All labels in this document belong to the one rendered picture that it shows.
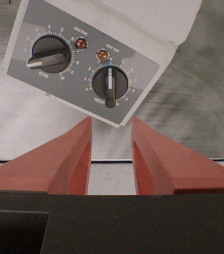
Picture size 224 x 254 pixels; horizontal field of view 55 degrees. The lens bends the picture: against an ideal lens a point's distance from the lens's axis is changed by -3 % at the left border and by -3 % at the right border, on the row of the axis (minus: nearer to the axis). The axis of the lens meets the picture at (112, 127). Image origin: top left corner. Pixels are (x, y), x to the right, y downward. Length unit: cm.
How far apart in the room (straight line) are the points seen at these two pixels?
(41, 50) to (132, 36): 7
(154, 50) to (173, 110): 11
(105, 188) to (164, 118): 11
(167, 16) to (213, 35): 14
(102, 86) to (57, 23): 6
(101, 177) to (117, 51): 15
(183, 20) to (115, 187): 19
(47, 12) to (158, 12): 8
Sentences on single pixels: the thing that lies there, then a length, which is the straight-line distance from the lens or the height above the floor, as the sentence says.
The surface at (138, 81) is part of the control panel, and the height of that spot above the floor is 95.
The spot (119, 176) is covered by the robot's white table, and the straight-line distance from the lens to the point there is 27.
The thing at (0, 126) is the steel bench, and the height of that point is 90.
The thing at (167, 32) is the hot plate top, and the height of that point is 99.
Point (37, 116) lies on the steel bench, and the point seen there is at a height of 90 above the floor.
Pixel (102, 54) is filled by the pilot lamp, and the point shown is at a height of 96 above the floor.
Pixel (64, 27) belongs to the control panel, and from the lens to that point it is 19.
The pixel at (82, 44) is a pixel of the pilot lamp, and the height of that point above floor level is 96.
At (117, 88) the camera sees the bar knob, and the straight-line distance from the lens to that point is 20.
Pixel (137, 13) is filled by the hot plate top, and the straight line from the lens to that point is 17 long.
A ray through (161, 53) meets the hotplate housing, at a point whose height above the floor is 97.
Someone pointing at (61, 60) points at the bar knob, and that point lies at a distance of 18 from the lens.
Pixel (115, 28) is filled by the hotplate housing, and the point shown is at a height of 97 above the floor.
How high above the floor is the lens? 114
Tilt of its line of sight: 73 degrees down
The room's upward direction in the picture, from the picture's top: 123 degrees clockwise
